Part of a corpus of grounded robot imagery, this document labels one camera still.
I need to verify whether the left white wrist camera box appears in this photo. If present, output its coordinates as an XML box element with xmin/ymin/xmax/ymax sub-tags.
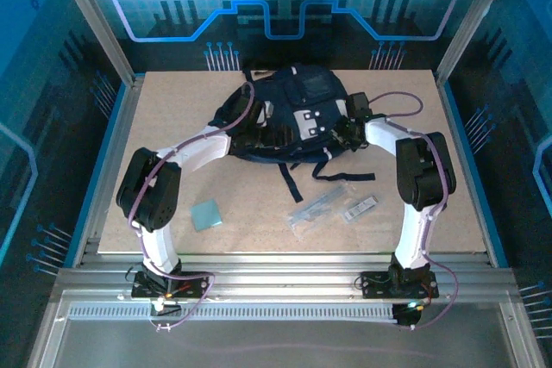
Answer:
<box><xmin>258</xmin><ymin>100</ymin><xmax>275</xmax><ymax>126</ymax></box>

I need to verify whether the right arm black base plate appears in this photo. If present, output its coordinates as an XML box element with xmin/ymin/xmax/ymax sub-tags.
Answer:
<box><xmin>360</xmin><ymin>271</ymin><xmax>440</xmax><ymax>300</ymax></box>

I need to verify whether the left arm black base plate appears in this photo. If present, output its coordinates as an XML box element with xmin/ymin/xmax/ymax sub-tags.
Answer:
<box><xmin>130</xmin><ymin>271</ymin><xmax>208</xmax><ymax>300</ymax></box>

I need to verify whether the aluminium frame post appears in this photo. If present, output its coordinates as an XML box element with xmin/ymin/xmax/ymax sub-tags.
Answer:
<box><xmin>47</xmin><ymin>0</ymin><xmax>139</xmax><ymax>84</ymax></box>
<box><xmin>435</xmin><ymin>0</ymin><xmax>521</xmax><ymax>84</ymax></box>

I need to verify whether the white black cable connector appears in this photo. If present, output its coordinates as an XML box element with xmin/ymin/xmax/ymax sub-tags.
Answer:
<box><xmin>149</xmin><ymin>298</ymin><xmax>182</xmax><ymax>317</ymax></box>

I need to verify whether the small pack with barcode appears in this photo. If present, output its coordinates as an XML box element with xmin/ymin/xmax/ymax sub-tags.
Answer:
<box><xmin>342</xmin><ymin>195</ymin><xmax>380</xmax><ymax>223</ymax></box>

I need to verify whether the pale blue square pad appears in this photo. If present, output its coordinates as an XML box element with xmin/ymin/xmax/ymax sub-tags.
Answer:
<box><xmin>189</xmin><ymin>198</ymin><xmax>224</xmax><ymax>232</ymax></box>

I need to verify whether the black box with green light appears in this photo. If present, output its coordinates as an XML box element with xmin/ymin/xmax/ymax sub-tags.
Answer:
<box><xmin>392</xmin><ymin>301</ymin><xmax>422</xmax><ymax>328</ymax></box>

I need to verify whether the navy blue backpack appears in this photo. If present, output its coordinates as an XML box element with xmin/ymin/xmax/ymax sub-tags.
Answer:
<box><xmin>208</xmin><ymin>64</ymin><xmax>376</xmax><ymax>203</ymax></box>

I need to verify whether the clear plastic stationery bag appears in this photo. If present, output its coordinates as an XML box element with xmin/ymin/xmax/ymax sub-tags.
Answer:
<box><xmin>286</xmin><ymin>184</ymin><xmax>351</xmax><ymax>236</ymax></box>

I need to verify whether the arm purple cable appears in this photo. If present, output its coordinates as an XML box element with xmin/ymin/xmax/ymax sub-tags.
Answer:
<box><xmin>368</xmin><ymin>90</ymin><xmax>461</xmax><ymax>330</ymax></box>
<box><xmin>128</xmin><ymin>81</ymin><xmax>256</xmax><ymax>333</ymax></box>

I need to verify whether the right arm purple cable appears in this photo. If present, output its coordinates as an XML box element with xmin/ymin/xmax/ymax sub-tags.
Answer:
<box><xmin>368</xmin><ymin>90</ymin><xmax>461</xmax><ymax>330</ymax></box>

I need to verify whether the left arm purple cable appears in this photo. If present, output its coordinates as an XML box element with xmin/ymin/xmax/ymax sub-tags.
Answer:
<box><xmin>128</xmin><ymin>81</ymin><xmax>256</xmax><ymax>333</ymax></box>

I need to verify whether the aluminium frame rail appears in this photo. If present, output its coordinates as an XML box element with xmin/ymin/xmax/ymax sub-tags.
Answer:
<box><xmin>55</xmin><ymin>251</ymin><xmax>518</xmax><ymax>304</ymax></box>

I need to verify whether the slotted grey cable duct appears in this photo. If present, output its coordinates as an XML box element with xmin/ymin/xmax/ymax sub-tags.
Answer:
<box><xmin>66</xmin><ymin>302</ymin><xmax>400</xmax><ymax>321</ymax></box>

